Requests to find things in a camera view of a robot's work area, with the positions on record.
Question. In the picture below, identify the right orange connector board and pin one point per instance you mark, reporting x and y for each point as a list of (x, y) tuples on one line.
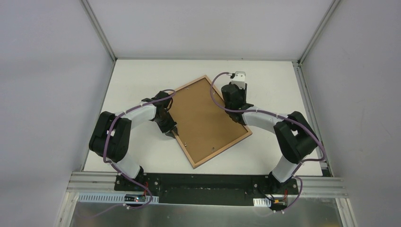
[(279, 204)]

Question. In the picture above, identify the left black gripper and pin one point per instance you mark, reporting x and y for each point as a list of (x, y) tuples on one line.
[(169, 129)]

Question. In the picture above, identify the aluminium rail beam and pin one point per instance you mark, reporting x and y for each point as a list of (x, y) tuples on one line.
[(313, 186)]

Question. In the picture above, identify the right white slotted cable duct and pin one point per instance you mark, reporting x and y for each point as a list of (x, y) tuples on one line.
[(261, 202)]

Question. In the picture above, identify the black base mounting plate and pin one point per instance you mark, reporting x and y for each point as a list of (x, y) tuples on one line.
[(223, 190)]

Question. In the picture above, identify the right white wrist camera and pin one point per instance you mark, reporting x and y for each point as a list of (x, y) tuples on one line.
[(238, 79)]

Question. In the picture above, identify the left green circuit board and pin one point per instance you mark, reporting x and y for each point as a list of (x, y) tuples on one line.
[(135, 198)]

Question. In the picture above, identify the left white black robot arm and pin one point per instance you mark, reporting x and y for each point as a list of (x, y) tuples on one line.
[(111, 136)]

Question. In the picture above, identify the white slotted cable duct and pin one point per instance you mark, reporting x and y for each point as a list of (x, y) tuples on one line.
[(261, 202), (111, 198)]

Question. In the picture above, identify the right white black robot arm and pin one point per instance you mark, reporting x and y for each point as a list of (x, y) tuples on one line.
[(294, 135)]

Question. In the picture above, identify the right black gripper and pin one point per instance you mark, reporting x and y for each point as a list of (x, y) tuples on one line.
[(237, 89)]

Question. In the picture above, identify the left white slotted cable duct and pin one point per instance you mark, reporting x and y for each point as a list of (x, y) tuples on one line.
[(111, 198)]

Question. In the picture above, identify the wooden picture frame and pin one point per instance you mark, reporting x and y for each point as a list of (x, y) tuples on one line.
[(203, 129)]

